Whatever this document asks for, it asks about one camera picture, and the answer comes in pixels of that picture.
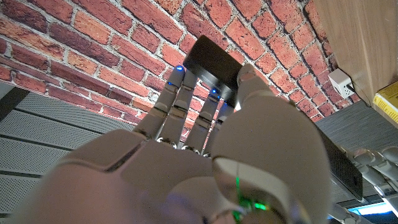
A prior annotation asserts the printed red brick backdrop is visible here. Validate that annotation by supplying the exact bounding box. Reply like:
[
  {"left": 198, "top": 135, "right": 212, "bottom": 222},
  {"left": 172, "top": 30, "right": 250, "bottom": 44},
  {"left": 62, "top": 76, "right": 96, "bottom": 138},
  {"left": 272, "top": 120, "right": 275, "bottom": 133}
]
[{"left": 0, "top": 0, "right": 361, "bottom": 147}]

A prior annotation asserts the yellow and white package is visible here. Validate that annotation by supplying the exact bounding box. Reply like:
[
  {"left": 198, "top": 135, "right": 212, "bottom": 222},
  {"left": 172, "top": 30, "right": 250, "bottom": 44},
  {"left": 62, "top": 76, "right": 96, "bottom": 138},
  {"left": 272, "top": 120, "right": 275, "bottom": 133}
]
[{"left": 372, "top": 80, "right": 398, "bottom": 125}]

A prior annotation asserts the white power strip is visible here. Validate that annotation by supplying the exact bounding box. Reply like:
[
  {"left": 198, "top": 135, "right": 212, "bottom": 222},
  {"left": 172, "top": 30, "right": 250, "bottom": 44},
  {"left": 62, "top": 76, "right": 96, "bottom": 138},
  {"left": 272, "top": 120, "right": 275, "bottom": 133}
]
[{"left": 328, "top": 68, "right": 355, "bottom": 100}]

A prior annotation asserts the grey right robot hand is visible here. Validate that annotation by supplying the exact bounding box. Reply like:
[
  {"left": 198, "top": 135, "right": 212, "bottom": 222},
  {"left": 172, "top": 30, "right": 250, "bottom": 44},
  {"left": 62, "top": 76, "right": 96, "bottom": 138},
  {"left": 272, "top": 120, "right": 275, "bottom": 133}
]
[{"left": 9, "top": 63, "right": 332, "bottom": 224}]

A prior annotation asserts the black stapler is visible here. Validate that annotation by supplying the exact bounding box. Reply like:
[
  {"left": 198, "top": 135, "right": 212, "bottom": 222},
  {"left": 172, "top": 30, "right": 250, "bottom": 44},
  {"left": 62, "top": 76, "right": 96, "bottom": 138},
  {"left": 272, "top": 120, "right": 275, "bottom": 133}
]
[{"left": 182, "top": 34, "right": 364, "bottom": 202}]

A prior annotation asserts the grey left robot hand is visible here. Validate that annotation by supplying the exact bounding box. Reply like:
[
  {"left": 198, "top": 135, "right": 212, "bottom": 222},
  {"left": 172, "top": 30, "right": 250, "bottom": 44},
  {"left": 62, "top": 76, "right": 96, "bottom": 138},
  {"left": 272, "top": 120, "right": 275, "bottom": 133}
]
[{"left": 326, "top": 146, "right": 398, "bottom": 224}]

